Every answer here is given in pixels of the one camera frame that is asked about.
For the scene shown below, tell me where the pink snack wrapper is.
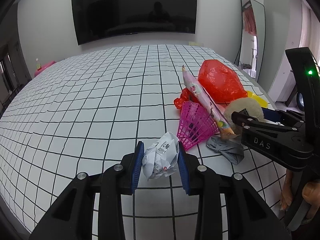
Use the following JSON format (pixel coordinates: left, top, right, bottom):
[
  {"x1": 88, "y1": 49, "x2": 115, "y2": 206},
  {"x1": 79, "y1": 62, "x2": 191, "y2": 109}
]
[{"x1": 182, "y1": 66, "x2": 238, "y2": 140}]

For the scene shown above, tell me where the red plastic bag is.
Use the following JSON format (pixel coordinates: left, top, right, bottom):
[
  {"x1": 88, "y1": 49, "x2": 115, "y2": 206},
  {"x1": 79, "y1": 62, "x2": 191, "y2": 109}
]
[{"x1": 174, "y1": 60, "x2": 248, "y2": 109}]

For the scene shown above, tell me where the magenta plastic basket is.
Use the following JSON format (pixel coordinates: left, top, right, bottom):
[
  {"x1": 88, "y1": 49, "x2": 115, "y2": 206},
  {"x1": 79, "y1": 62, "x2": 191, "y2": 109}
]
[{"x1": 177, "y1": 101, "x2": 219, "y2": 151}]

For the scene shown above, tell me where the white paper ball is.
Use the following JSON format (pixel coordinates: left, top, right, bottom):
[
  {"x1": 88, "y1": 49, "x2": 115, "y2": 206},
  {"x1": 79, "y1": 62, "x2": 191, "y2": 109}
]
[{"x1": 142, "y1": 132, "x2": 180, "y2": 180}]

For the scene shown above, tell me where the right hand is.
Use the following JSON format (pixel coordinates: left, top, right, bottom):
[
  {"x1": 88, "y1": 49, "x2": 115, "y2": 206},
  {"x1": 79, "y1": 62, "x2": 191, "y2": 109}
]
[{"x1": 280, "y1": 170, "x2": 319, "y2": 231}]

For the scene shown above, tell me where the standing floor mirror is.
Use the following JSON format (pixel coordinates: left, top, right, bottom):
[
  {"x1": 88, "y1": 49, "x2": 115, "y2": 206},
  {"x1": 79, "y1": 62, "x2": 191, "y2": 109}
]
[{"x1": 234, "y1": 0, "x2": 266, "y2": 81}]

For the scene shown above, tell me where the checkered white tablecloth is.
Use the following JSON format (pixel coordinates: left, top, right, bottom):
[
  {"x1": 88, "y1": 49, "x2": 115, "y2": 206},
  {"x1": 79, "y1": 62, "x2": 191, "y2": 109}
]
[{"x1": 1, "y1": 44, "x2": 285, "y2": 239}]

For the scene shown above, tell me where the pink container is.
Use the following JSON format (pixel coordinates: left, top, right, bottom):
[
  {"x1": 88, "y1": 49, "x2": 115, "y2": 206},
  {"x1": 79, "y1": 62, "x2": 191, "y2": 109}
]
[{"x1": 34, "y1": 58, "x2": 56, "y2": 77}]

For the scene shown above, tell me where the black wall television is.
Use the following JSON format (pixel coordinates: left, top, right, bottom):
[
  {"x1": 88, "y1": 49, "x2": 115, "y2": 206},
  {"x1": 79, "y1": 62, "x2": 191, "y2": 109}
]
[{"x1": 71, "y1": 0, "x2": 197, "y2": 45}]

